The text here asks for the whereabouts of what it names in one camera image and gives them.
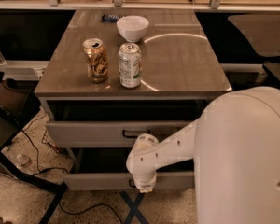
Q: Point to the grey drawer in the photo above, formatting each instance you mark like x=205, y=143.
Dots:
x=100, y=134
x=104, y=169

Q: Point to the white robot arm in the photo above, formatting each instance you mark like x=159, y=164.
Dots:
x=235, y=147

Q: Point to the grey drawer cabinet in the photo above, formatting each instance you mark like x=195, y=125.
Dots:
x=180, y=71

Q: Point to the white green soda can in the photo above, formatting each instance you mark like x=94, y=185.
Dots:
x=130, y=65

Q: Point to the gold crumpled soda can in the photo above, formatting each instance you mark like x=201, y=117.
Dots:
x=97, y=62

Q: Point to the white bowl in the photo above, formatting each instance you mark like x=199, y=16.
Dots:
x=132, y=28

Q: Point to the blue snack bar wrapper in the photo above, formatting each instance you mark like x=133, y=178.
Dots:
x=111, y=18

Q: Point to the blue tape cross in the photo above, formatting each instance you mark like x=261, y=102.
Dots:
x=134, y=208

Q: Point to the clear plastic bottle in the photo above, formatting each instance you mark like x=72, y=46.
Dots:
x=23, y=161

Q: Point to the brown bag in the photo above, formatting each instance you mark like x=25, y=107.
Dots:
x=18, y=106

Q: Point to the black office chair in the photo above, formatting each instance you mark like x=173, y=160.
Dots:
x=262, y=31

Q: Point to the wire basket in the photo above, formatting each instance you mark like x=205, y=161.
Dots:
x=48, y=141

